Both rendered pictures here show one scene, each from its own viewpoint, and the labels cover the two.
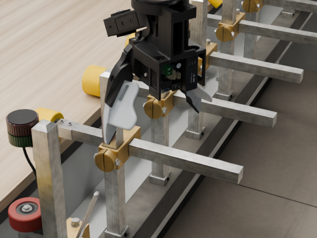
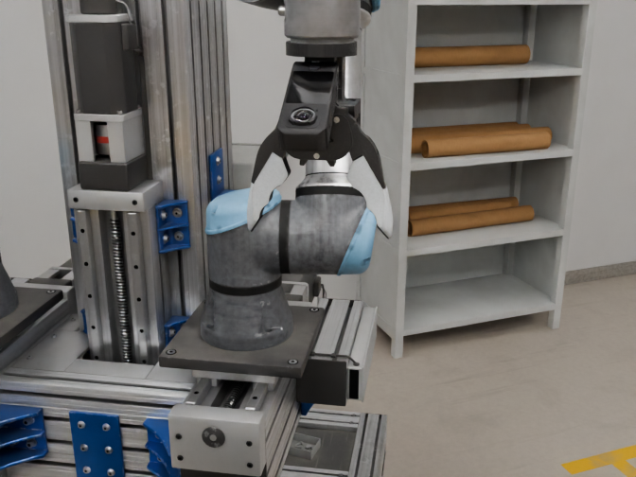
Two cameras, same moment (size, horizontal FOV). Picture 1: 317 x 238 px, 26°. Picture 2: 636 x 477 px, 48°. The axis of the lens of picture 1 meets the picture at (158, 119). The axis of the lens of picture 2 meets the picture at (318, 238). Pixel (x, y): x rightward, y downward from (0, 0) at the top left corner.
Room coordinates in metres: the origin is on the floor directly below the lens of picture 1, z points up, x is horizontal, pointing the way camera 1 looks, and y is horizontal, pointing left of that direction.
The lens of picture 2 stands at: (1.34, 0.50, 1.56)
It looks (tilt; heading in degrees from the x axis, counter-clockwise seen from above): 19 degrees down; 223
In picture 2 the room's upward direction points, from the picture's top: straight up
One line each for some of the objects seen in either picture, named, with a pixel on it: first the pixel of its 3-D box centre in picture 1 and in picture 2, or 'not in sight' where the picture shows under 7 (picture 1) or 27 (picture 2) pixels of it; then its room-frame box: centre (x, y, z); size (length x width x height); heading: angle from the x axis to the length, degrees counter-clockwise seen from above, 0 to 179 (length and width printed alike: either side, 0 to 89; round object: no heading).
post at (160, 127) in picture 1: (160, 114); not in sight; (1.51, 0.00, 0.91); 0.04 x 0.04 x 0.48; 65
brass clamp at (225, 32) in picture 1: (230, 26); not in sight; (1.98, -0.23, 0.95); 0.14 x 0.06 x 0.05; 155
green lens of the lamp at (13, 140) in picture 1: (24, 133); not in sight; (1.08, 0.25, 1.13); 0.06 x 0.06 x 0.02
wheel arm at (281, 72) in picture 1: (215, 58); not in sight; (1.76, -0.16, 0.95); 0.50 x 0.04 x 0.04; 65
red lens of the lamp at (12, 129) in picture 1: (22, 122); not in sight; (1.08, 0.25, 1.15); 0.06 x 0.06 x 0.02
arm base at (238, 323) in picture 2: not in sight; (246, 302); (0.63, -0.32, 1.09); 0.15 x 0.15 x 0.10
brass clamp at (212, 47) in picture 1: (200, 58); not in sight; (1.76, -0.12, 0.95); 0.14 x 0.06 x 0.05; 155
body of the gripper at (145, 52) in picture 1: (163, 41); (322, 101); (0.78, -0.01, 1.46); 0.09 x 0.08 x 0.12; 33
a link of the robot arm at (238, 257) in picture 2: not in sight; (248, 233); (0.62, -0.31, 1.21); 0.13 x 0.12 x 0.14; 130
